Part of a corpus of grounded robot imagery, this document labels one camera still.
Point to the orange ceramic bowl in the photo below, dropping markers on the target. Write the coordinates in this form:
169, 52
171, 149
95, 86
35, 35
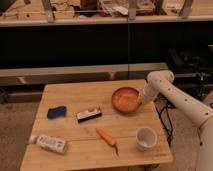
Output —
126, 99

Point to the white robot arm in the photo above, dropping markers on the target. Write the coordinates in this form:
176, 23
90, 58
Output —
161, 82

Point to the wooden table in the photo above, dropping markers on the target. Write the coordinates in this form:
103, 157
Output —
86, 149

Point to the orange toy carrot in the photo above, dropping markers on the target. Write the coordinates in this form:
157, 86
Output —
108, 139

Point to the blue sponge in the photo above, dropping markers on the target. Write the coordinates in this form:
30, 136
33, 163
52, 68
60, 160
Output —
56, 112

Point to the white cup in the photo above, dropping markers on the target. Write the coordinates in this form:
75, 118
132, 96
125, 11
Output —
146, 138

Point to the metal shelf rack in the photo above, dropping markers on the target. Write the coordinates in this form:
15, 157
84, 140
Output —
57, 41

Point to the white plastic bottle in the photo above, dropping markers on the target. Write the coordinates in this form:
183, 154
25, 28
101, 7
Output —
49, 143

